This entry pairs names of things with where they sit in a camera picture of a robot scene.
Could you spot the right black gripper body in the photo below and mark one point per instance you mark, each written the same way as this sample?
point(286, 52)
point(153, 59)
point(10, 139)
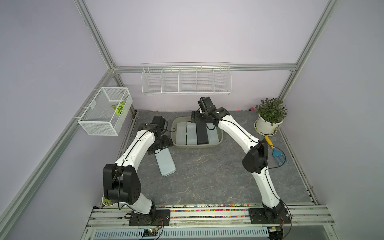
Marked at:
point(200, 115)

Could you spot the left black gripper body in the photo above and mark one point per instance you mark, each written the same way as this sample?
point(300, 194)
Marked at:
point(163, 142)

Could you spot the pale white pencil case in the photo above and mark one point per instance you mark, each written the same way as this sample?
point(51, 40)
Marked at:
point(165, 162)

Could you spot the black pencil case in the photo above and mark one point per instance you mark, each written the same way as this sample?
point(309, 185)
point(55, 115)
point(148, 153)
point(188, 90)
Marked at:
point(202, 136)

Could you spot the frosted white pencil case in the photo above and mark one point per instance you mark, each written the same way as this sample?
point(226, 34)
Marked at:
point(181, 133)
point(212, 134)
point(191, 133)

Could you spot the grey-green plastic storage box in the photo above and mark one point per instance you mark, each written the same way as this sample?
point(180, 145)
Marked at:
point(188, 119)

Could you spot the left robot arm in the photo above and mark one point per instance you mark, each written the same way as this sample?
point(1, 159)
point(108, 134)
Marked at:
point(121, 182)

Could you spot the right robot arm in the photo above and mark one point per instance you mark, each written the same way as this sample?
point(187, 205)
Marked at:
point(255, 160)

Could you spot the green leaf toy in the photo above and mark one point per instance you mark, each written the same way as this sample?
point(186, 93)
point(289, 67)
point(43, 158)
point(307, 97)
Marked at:
point(119, 108)

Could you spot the potted green plant white pot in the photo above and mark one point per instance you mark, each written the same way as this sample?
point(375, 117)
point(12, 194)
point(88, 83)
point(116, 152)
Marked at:
point(271, 114)

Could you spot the small succulent white pot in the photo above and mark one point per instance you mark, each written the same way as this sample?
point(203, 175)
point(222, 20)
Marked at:
point(107, 203)

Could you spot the yellow blue garden fork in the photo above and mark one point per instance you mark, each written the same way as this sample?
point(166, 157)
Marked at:
point(279, 156)

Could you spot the white wire wall shelf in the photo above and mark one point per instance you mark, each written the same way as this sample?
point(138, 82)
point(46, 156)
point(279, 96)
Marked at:
point(191, 78)

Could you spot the white mesh wall basket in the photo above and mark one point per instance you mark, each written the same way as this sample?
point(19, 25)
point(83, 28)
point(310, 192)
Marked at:
point(99, 118)

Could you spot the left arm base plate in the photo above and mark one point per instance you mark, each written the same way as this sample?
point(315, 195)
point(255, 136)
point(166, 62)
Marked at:
point(154, 218)

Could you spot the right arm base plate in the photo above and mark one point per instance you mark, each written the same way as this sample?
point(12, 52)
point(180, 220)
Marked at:
point(275, 216)

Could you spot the aluminium front rail frame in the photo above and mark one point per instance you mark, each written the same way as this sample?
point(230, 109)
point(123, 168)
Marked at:
point(213, 222)

